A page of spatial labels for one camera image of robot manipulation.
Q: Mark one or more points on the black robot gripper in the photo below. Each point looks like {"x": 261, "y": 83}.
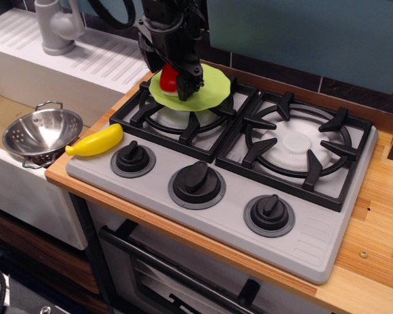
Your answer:
{"x": 173, "y": 43}

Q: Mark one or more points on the red and white toy food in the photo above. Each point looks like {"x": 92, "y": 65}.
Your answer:
{"x": 168, "y": 84}

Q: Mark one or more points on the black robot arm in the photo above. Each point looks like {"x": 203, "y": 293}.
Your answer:
{"x": 165, "y": 11}

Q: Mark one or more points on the green plastic plate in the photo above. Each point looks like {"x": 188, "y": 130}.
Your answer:
{"x": 217, "y": 88}

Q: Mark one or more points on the left black burner grate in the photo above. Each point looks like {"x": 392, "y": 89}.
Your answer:
{"x": 200, "y": 134}

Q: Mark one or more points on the black burner grate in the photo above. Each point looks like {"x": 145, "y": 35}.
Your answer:
{"x": 200, "y": 134}
{"x": 313, "y": 153}

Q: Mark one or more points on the yellow toy banana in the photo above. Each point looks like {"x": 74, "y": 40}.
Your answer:
{"x": 98, "y": 142}

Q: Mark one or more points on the left black stove knob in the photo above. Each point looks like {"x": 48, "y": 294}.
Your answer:
{"x": 133, "y": 161}

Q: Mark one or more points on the black stove knob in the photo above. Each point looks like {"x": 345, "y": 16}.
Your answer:
{"x": 269, "y": 216}
{"x": 197, "y": 186}
{"x": 133, "y": 161}

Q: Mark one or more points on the grey toy faucet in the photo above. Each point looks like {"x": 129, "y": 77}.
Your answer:
{"x": 58, "y": 29}

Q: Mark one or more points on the middle black stove knob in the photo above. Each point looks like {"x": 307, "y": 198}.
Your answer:
{"x": 197, "y": 186}

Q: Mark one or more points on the steel colander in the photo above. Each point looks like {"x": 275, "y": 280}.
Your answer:
{"x": 41, "y": 137}

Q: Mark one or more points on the grey toy stove top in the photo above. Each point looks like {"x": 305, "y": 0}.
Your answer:
{"x": 309, "y": 250}

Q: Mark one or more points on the right black burner grate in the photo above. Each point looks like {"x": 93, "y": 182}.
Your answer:
{"x": 313, "y": 153}

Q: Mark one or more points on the right black stove knob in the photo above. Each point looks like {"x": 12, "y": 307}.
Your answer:
{"x": 269, "y": 216}

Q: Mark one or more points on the teal cabinet box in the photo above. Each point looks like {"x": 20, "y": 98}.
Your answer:
{"x": 349, "y": 41}

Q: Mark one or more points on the black oven door handle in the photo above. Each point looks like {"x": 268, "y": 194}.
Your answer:
{"x": 188, "y": 284}

